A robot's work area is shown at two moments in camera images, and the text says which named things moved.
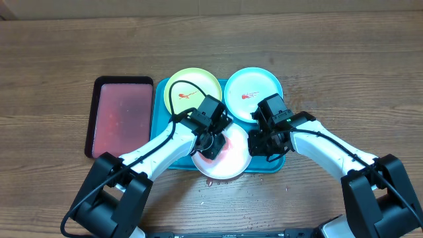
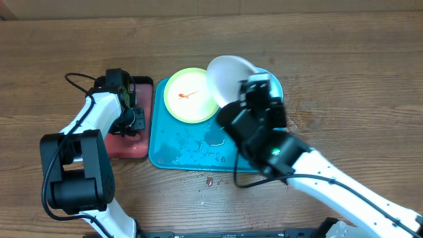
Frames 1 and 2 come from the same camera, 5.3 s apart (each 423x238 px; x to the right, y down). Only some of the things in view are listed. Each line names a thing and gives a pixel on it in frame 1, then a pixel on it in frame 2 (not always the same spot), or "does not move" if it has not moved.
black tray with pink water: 121,116 does not move
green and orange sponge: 227,147 -> 137,137
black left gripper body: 214,147 -> 135,119
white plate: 232,160 -> 225,75
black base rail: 288,233 does not move
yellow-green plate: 186,97 does not move
